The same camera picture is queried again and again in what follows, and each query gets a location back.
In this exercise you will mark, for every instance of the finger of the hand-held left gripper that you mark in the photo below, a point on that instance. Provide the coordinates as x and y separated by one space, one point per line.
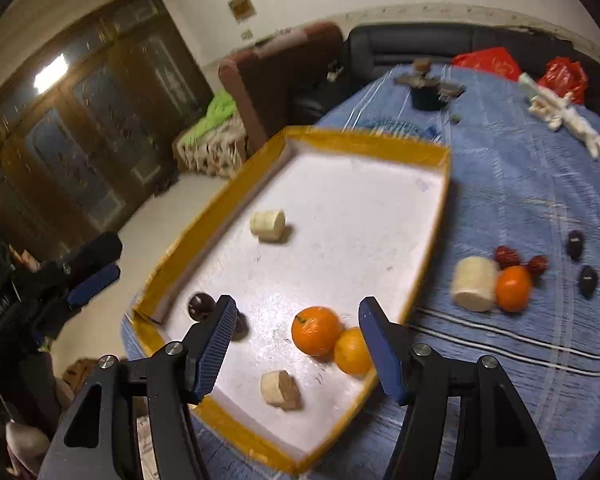
97 252
95 284

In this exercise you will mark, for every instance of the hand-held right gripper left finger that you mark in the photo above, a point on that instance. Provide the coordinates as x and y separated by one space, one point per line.
212 355

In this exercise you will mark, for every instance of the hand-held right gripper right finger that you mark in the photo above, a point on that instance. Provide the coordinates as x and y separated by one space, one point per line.
382 355

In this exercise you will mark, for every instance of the large orange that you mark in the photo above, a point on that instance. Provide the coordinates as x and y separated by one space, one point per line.
316 331

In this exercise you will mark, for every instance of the large peeled banana piece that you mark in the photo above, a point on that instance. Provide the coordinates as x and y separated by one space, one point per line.
475 282

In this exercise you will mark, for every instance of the yellow-rimmed white tray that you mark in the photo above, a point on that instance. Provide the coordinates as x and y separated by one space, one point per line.
355 210

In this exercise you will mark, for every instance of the red date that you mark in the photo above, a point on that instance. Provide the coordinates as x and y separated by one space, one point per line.
507 256
538 264

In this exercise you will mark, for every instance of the brown woven basket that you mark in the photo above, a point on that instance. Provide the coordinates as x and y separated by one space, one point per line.
80 375

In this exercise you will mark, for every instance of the wooden glass-door cabinet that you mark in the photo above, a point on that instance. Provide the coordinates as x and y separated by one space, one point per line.
105 135

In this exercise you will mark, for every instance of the pale fuzzy cloth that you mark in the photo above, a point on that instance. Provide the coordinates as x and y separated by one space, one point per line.
25 442

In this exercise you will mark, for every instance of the patterned beige throw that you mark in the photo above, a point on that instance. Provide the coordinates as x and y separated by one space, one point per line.
210 152

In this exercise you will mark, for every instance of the green blanket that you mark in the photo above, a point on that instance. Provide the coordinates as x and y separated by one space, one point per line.
215 110

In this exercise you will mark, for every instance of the brown armchair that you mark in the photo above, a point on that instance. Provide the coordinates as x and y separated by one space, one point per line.
270 85

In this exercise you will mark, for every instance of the black cylindrical container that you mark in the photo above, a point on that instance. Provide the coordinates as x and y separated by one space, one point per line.
425 97

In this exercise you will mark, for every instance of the smartphone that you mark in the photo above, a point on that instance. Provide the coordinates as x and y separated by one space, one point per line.
451 91

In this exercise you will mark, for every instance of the small white box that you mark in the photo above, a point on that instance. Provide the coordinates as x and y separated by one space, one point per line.
335 75

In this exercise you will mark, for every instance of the white gloves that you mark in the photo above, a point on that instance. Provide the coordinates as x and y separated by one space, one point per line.
555 110

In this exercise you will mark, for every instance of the flat red bag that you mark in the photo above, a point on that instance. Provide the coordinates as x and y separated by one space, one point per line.
487 62

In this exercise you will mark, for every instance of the black leather sofa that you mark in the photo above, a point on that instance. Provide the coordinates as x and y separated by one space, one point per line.
405 42

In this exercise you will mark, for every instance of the crumpled red plastic bag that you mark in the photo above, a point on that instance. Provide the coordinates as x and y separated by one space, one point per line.
565 77

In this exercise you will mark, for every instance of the wall socket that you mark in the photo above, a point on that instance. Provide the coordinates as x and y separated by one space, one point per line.
247 34

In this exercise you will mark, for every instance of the yellow wall placard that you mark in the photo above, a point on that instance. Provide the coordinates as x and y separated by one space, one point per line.
242 6

